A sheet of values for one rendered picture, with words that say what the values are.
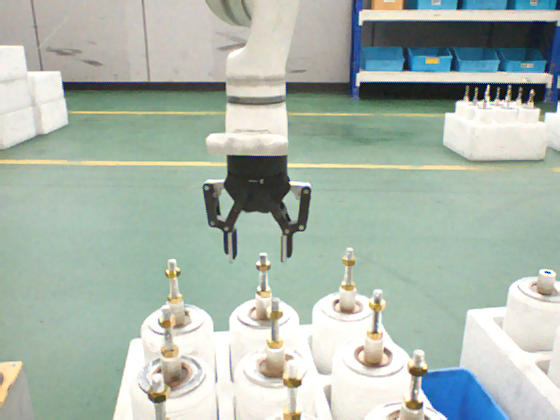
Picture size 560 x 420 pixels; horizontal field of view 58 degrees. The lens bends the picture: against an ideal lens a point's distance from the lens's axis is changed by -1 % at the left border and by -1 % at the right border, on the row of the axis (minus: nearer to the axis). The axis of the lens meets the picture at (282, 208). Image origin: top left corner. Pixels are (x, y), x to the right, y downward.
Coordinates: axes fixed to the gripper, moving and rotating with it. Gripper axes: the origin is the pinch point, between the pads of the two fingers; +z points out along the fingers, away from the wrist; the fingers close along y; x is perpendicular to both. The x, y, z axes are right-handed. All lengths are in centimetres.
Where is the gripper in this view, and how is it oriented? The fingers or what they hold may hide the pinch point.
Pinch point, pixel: (258, 249)
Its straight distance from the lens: 67.2
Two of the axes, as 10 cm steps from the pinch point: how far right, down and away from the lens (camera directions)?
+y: -9.9, -0.4, 1.2
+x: -1.3, 3.2, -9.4
